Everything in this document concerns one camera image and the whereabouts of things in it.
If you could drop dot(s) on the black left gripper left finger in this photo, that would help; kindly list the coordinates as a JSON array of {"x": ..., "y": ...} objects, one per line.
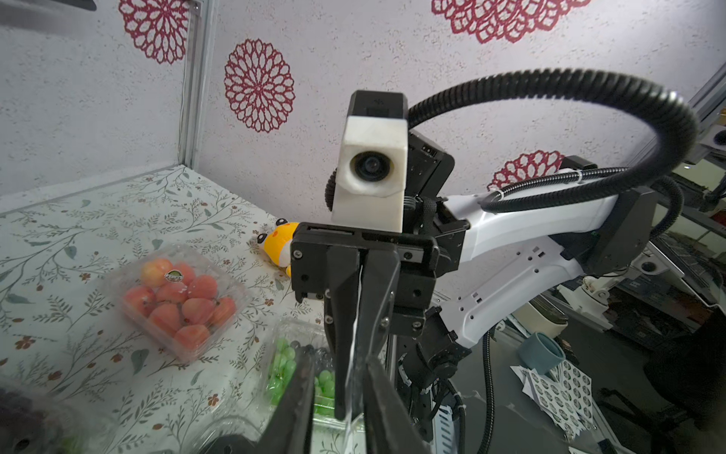
[{"x": 291, "y": 425}]

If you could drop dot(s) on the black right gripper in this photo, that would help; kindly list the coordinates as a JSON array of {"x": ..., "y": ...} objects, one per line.
[{"x": 400, "y": 272}]

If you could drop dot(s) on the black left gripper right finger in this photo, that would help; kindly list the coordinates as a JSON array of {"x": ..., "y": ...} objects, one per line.
[{"x": 388, "y": 428}]

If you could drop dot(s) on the sticker label sheet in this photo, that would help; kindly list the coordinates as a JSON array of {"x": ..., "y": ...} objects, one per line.
[{"x": 353, "y": 384}]

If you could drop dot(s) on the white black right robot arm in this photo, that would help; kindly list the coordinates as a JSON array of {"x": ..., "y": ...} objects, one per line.
[{"x": 553, "y": 245}]

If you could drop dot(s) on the yellow red plush toy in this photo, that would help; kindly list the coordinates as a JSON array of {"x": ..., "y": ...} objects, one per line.
[{"x": 276, "y": 244}]

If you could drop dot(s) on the teal cup on desk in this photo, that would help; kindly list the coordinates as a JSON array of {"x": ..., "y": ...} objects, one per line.
[{"x": 540, "y": 353}]

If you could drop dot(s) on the spare sticker sheets on desk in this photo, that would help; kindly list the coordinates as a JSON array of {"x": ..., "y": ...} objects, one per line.
[{"x": 564, "y": 395}]

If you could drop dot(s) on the clear box purple grapes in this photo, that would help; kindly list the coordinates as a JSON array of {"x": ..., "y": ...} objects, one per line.
[{"x": 32, "y": 422}]

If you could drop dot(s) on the black office chair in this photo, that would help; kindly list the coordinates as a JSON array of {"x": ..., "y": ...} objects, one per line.
[{"x": 689, "y": 373}]

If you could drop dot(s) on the metal storage shelving background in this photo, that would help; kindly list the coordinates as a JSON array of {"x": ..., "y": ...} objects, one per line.
[{"x": 701, "y": 178}]

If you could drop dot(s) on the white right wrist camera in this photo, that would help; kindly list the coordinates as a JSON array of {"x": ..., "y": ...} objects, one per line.
[{"x": 373, "y": 162}]

